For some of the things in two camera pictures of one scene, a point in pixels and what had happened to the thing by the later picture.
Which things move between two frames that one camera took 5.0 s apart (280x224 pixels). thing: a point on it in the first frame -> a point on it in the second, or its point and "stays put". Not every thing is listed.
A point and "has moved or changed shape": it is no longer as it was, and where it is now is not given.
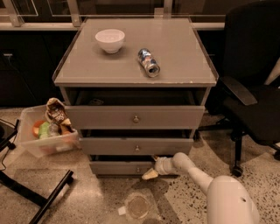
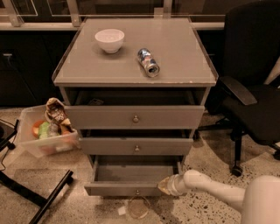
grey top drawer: (137, 109) stays put
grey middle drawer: (106, 146) stays put
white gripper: (160, 166) -> (174, 185)
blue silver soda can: (149, 63) stays put
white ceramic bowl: (110, 39) stays put
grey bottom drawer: (121, 167) has moved or changed shape
